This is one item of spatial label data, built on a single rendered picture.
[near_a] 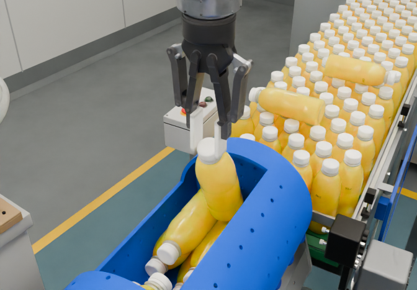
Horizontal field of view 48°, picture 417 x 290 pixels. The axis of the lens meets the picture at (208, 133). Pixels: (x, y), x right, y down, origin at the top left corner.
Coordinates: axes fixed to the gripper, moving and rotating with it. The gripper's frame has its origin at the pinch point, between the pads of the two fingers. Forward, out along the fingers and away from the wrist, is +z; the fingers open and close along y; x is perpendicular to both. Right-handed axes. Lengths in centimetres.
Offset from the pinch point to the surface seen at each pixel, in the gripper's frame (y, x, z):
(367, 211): 23, 45, 43
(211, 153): 1.3, -1.1, 2.8
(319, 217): 14, 31, 38
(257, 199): 7.8, 3.6, 13.6
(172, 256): -3.2, -7.4, 23.4
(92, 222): -111, 71, 135
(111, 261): -12.8, -13.1, 24.5
